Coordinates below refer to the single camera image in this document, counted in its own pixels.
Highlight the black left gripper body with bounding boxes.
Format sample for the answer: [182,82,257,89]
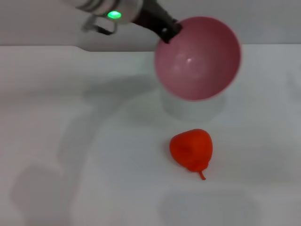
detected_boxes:
[132,0,176,36]

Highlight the pink plastic bowl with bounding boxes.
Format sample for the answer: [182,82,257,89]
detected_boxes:
[154,16,243,102]

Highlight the soft orange toy fruit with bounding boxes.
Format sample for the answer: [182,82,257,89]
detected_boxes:
[169,128,214,181]

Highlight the left arm cable with silver connector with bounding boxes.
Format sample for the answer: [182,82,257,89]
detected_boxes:
[81,15,118,36]

